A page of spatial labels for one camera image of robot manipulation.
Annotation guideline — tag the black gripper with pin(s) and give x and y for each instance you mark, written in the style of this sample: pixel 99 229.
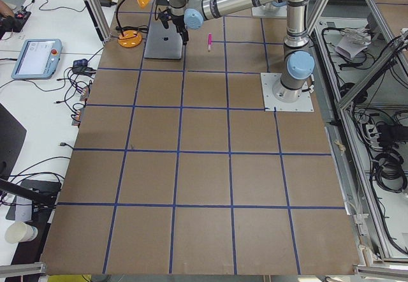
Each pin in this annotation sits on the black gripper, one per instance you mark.
pixel 177 20

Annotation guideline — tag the pink marker pen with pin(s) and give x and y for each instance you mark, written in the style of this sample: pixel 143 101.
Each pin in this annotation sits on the pink marker pen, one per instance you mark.
pixel 209 42

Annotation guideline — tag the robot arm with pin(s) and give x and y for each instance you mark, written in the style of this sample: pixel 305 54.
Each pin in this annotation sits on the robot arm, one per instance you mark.
pixel 191 14

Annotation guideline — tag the silver laptop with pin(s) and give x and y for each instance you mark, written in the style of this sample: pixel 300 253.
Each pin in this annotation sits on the silver laptop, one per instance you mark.
pixel 162 43

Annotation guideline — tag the orange desk lamp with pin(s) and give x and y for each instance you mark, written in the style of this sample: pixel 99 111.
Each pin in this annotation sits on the orange desk lamp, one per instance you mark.
pixel 131 35

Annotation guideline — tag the black power adapter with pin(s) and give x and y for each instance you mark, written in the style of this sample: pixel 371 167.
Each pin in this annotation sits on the black power adapter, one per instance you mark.
pixel 107 3

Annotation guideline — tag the blue teach pendant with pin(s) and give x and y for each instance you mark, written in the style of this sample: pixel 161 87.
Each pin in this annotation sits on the blue teach pendant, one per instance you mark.
pixel 38 59

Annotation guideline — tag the white paper cup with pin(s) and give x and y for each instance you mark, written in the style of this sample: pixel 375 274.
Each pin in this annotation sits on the white paper cup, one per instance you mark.
pixel 20 232

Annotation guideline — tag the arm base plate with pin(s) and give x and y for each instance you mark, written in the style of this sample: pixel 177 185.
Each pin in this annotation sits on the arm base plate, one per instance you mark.
pixel 277 98
pixel 269 11

